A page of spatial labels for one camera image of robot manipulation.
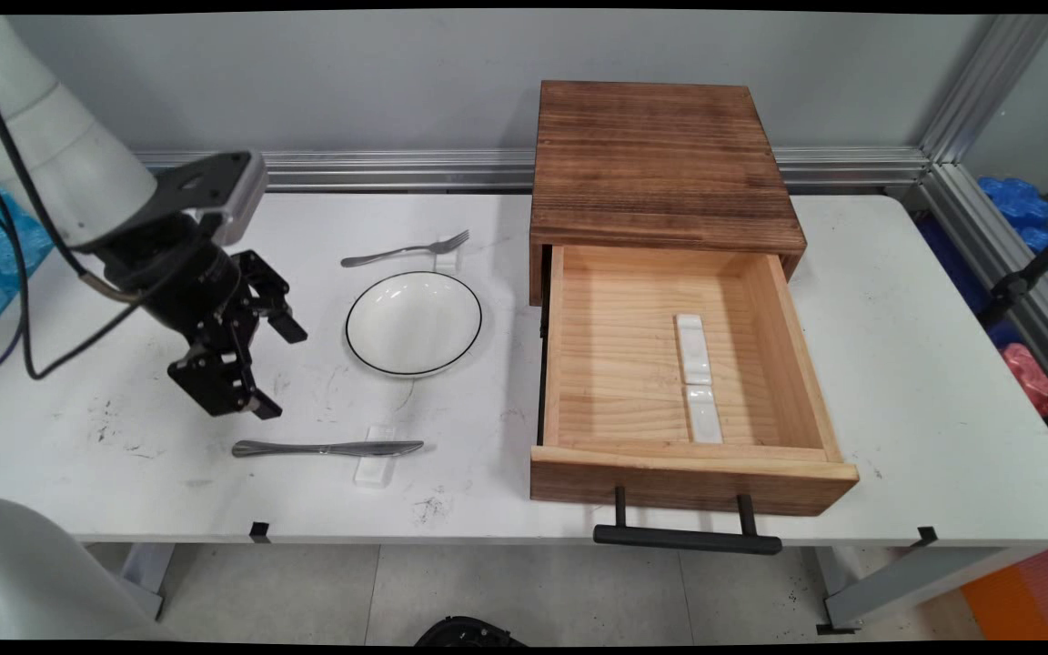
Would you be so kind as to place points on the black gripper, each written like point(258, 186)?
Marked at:
point(183, 287)

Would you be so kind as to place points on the silver table knife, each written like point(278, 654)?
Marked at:
point(324, 448)

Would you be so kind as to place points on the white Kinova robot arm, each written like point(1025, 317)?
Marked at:
point(51, 136)

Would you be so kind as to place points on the white plate with black rim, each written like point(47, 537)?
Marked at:
point(415, 323)

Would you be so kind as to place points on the silver fork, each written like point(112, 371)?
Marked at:
point(397, 252)

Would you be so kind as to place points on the white ceramic cutlery rest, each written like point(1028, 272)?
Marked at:
point(692, 350)
point(703, 414)
point(447, 264)
point(371, 471)

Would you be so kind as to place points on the black table edge clip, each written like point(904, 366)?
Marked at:
point(259, 533)
point(926, 537)

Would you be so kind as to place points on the grey table leg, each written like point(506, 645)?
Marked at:
point(897, 587)
point(146, 573)

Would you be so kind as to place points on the black machine with wiring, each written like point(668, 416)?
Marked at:
point(465, 632)

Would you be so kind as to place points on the dark wooden cabinet case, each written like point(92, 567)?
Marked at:
point(660, 164)

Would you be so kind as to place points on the black tripod pole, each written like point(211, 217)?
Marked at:
point(1015, 287)

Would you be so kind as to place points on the red plastic bag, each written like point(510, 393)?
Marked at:
point(1029, 373)

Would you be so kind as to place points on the orange box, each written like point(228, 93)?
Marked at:
point(1024, 591)

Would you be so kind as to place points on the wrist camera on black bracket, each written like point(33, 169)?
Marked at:
point(215, 177)

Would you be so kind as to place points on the long aluminium frame rail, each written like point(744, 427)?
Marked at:
point(351, 170)

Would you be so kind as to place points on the aluminium frame side rail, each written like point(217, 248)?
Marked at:
point(997, 246)

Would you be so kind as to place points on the aluminium frame post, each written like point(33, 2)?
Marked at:
point(988, 82)

